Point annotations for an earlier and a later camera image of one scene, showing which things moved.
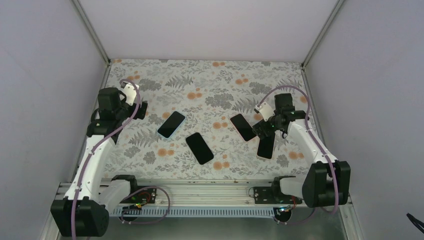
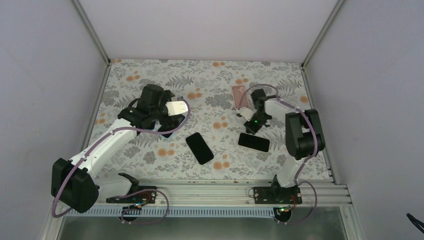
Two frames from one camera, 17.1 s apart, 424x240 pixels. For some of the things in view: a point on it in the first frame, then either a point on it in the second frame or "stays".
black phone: [199, 148] stays
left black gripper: [141, 113] to [166, 121]
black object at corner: [416, 222] stays
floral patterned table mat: [199, 125] stays
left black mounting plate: [146, 196] stays
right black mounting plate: [272, 195] stays
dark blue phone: [243, 126] to [253, 142]
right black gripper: [256, 128] to [252, 129]
